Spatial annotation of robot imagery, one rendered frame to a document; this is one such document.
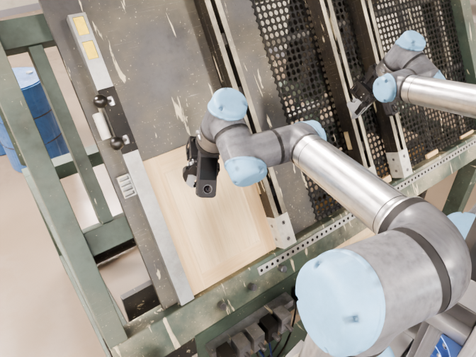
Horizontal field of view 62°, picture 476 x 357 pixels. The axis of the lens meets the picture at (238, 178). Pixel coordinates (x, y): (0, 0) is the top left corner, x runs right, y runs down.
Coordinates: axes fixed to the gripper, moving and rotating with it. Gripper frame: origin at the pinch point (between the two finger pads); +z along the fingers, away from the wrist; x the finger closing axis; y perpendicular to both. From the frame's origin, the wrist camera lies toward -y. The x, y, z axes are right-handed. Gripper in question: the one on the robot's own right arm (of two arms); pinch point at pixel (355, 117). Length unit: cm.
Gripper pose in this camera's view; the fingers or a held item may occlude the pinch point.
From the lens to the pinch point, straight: 152.7
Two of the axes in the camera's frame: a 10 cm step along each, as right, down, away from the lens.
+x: -7.1, 4.4, -5.5
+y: -6.3, -7.4, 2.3
